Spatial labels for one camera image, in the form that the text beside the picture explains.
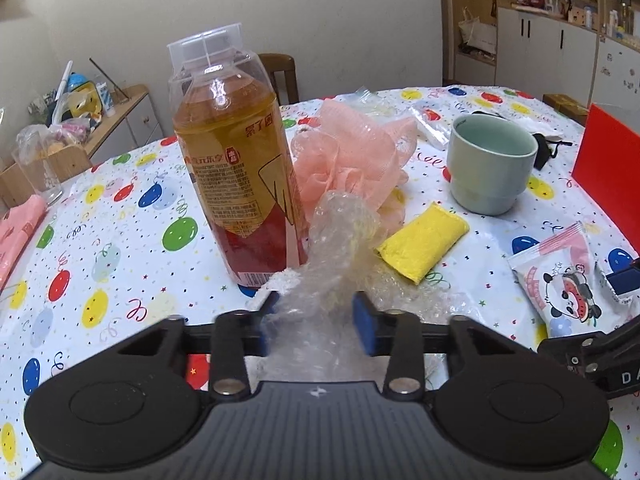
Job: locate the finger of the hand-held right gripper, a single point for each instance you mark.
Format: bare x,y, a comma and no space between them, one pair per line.
580,347
626,280

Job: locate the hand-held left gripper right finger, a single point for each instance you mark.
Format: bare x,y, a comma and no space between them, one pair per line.
364,322

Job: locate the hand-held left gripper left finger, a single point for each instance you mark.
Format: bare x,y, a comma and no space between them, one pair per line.
267,317

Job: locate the panda print snack packet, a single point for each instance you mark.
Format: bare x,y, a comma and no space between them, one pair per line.
555,280

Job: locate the clear bubble wrap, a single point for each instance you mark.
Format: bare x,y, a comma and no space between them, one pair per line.
340,240

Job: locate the black eye mask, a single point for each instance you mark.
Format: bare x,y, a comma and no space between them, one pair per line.
542,152

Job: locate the yellow sponge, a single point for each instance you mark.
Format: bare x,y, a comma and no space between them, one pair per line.
420,240

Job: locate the red board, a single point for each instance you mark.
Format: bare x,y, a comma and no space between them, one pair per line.
610,175

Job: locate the balloon print tablecloth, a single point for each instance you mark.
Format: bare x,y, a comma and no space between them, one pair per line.
150,260

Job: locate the amber tea bottle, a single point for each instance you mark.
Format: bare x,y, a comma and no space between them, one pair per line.
230,160

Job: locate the pale green cup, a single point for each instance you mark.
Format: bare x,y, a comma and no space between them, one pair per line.
485,180

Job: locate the pink bath loofah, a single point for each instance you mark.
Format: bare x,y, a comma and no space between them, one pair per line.
345,150

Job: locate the small cardboard box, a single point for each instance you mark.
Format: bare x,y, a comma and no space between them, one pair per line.
565,107

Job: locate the clear plastic packet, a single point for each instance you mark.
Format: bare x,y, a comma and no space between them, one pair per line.
431,122

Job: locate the clear plastic bag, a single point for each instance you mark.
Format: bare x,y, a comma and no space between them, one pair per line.
367,97

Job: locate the wooden chair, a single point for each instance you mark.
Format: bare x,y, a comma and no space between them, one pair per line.
282,77

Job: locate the grey drawer cabinet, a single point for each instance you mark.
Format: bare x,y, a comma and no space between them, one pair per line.
130,120

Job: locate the brown cardboard box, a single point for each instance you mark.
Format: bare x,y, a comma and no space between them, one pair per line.
65,162

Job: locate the pink cloth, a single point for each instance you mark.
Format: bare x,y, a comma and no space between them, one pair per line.
17,235

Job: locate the clear drinking glass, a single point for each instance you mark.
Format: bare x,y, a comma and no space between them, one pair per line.
37,175

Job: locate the plastic bag of snacks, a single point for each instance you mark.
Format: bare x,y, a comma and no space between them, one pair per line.
50,137

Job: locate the blue and yellow toy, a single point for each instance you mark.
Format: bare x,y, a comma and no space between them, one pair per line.
80,97

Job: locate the white tote bag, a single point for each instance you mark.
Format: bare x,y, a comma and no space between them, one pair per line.
477,30

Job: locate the white wall cabinet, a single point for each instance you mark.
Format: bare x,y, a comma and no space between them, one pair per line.
550,25

